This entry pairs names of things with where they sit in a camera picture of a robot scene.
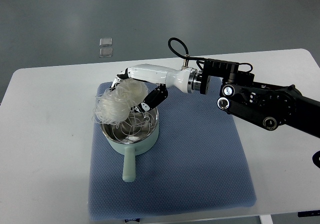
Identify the upper clear floor plate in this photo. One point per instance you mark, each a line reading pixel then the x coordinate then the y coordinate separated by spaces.
pixel 106 41

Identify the mint green steel pot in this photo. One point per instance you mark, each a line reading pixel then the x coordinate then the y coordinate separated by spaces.
pixel 131 150

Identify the clear floor plate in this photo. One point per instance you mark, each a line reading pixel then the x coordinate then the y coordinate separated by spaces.
pixel 106 52
pixel 106 41

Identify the blue textured mat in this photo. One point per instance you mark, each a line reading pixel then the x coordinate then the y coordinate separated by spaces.
pixel 197 164

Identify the lower clear floor plate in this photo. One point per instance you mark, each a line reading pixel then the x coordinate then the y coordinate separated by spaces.
pixel 106 52

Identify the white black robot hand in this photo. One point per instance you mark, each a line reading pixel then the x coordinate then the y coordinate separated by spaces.
pixel 164 77

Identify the wire steamer rack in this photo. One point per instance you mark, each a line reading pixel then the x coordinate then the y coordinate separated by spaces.
pixel 133 129

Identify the white table leg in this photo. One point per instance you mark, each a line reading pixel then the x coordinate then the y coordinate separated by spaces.
pixel 266 219

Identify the white vermicelli noodle nest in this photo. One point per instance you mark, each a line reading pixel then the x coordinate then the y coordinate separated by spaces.
pixel 115 104

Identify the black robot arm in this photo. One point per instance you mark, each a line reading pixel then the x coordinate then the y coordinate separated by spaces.
pixel 265 105

